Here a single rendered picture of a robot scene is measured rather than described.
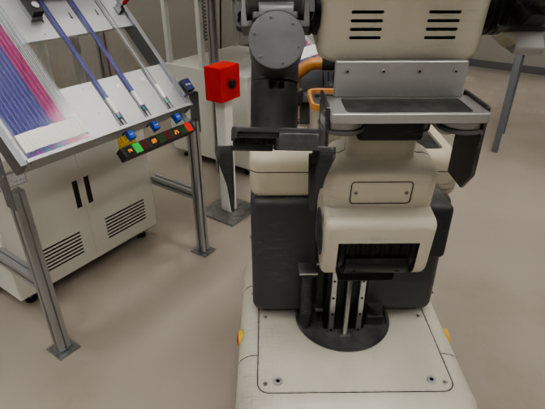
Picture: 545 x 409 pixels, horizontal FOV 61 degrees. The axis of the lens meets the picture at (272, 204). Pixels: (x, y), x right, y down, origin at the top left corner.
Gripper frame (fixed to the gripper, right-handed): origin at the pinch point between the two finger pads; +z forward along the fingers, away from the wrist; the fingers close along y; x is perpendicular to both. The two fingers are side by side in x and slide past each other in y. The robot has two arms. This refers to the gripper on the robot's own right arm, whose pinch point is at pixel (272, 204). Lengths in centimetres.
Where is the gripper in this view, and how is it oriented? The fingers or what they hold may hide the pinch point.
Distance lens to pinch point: 57.2
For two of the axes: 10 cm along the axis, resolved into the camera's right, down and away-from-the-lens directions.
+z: -0.2, 10.0, 0.8
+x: -1.1, -0.8, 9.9
